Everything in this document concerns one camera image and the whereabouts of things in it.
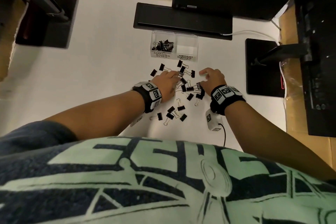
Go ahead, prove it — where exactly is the black right wristband with markers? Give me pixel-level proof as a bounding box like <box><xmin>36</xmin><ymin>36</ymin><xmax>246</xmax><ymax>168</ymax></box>
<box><xmin>209</xmin><ymin>84</ymin><xmax>247</xmax><ymax>116</ymax></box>

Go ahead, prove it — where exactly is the white cable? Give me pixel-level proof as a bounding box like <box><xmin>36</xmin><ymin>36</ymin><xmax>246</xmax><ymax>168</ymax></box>
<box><xmin>220</xmin><ymin>30</ymin><xmax>281</xmax><ymax>46</ymax></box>

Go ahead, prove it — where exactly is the person's right hand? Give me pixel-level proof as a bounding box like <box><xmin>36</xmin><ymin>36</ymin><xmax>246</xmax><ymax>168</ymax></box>
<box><xmin>198</xmin><ymin>68</ymin><xmax>228</xmax><ymax>96</ymax></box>

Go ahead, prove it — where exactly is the person's left forearm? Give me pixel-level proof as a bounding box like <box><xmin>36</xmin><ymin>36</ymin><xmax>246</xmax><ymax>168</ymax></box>
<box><xmin>42</xmin><ymin>90</ymin><xmax>146</xmax><ymax>140</ymax></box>

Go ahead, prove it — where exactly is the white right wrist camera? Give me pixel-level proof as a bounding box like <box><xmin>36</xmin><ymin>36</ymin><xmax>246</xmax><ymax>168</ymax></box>
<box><xmin>205</xmin><ymin>108</ymin><xmax>224</xmax><ymax>132</ymax></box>

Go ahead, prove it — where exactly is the black cable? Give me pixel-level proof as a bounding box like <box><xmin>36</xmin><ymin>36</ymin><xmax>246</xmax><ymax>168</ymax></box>
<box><xmin>219</xmin><ymin>123</ymin><xmax>227</xmax><ymax>148</ymax></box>

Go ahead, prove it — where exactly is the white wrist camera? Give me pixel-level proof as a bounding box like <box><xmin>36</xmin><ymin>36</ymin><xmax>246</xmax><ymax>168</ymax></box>
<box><xmin>130</xmin><ymin>115</ymin><xmax>144</xmax><ymax>127</ymax></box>
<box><xmin>205</xmin><ymin>108</ymin><xmax>224</xmax><ymax>132</ymax></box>

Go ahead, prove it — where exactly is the person's left hand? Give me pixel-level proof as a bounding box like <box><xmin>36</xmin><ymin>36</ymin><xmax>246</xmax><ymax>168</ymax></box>
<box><xmin>157</xmin><ymin>70</ymin><xmax>184</xmax><ymax>104</ymax></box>

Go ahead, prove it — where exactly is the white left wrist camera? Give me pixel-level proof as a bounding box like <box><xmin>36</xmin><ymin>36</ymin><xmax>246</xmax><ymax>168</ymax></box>
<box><xmin>130</xmin><ymin>115</ymin><xmax>144</xmax><ymax>127</ymax></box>

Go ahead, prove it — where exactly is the grey shirt with green print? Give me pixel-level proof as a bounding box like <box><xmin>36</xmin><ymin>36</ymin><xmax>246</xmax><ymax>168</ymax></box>
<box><xmin>0</xmin><ymin>121</ymin><xmax>336</xmax><ymax>224</ymax></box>

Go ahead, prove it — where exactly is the black monitor stand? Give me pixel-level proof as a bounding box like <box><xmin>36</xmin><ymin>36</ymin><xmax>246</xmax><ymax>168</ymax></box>
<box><xmin>5</xmin><ymin>0</ymin><xmax>78</xmax><ymax>49</ymax></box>
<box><xmin>245</xmin><ymin>38</ymin><xmax>313</xmax><ymax>98</ymax></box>

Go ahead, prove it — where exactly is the heap of small binder clips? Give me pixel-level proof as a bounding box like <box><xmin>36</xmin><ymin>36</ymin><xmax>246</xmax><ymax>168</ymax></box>
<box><xmin>152</xmin><ymin>39</ymin><xmax>175</xmax><ymax>51</ymax></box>

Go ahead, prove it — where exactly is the clear two-compartment plastic box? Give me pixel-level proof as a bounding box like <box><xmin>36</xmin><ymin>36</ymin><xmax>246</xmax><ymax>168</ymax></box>
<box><xmin>150</xmin><ymin>30</ymin><xmax>199</xmax><ymax>62</ymax></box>

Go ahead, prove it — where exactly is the black left wristband with markers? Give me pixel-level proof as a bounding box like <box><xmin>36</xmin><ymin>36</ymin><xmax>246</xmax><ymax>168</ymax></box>
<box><xmin>131</xmin><ymin>80</ymin><xmax>162</xmax><ymax>113</ymax></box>

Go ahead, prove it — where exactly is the person's right forearm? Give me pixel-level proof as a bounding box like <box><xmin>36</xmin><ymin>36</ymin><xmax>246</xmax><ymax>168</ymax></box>
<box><xmin>224</xmin><ymin>101</ymin><xmax>336</xmax><ymax>181</ymax></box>

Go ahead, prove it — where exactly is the black wristband with markers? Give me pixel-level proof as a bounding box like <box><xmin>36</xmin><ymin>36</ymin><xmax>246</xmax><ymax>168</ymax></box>
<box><xmin>209</xmin><ymin>84</ymin><xmax>247</xmax><ymax>116</ymax></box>
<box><xmin>131</xmin><ymin>80</ymin><xmax>162</xmax><ymax>113</ymax></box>

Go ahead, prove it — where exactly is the brown cardboard box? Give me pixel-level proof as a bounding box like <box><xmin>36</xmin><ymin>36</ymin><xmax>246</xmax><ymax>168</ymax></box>
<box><xmin>278</xmin><ymin>0</ymin><xmax>336</xmax><ymax>169</ymax></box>

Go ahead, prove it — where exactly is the black centre monitor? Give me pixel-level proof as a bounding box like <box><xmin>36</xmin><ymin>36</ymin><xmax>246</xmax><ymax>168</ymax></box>
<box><xmin>133</xmin><ymin>0</ymin><xmax>302</xmax><ymax>41</ymax></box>

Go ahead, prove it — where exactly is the pile of black binder clips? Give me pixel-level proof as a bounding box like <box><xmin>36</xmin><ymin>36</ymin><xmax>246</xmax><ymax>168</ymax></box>
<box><xmin>149</xmin><ymin>59</ymin><xmax>204</xmax><ymax>127</ymax></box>

